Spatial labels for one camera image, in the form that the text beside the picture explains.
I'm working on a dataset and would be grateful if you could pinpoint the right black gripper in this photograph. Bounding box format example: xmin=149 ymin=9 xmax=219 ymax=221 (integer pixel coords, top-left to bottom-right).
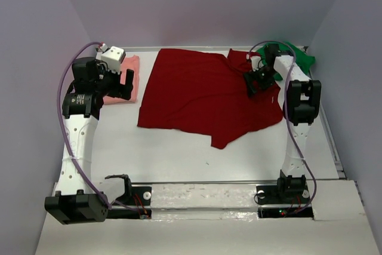
xmin=243 ymin=65 xmax=278 ymax=97

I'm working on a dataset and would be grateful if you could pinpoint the red t shirt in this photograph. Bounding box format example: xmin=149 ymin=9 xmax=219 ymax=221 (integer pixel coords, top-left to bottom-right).
xmin=137 ymin=48 xmax=283 ymax=149

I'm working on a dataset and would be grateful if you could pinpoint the green t shirt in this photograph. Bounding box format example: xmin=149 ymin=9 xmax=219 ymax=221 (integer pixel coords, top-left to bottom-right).
xmin=257 ymin=41 xmax=316 ymax=81

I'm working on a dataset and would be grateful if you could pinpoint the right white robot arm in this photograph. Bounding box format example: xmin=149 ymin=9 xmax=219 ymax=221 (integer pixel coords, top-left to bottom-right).
xmin=244 ymin=41 xmax=322 ymax=207

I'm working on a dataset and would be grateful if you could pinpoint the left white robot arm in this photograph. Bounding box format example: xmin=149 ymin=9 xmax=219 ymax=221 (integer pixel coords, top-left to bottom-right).
xmin=44 ymin=56 xmax=134 ymax=225

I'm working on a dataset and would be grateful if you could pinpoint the pink folded t shirt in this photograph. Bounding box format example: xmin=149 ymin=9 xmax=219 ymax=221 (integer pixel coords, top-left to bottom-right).
xmin=101 ymin=54 xmax=141 ymax=106

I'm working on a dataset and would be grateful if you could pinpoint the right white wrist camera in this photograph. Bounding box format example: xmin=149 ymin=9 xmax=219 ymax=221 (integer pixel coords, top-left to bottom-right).
xmin=246 ymin=52 xmax=263 ymax=71

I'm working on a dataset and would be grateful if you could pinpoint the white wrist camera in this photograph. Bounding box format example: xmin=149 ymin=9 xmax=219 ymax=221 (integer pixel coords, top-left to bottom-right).
xmin=246 ymin=52 xmax=263 ymax=71
xmin=95 ymin=42 xmax=126 ymax=74

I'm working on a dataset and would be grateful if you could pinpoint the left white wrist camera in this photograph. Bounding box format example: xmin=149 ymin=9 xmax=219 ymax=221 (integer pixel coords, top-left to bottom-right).
xmin=95 ymin=42 xmax=126 ymax=74

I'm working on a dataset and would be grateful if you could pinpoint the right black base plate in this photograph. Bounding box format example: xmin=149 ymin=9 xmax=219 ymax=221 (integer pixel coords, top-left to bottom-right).
xmin=254 ymin=185 xmax=314 ymax=219

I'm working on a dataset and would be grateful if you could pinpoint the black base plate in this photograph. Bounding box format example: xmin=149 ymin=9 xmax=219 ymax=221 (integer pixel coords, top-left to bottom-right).
xmin=106 ymin=185 xmax=152 ymax=220
xmin=254 ymin=185 xmax=314 ymax=219

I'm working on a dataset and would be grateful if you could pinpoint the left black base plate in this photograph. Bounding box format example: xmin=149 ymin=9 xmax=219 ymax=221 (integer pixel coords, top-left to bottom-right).
xmin=106 ymin=185 xmax=152 ymax=220

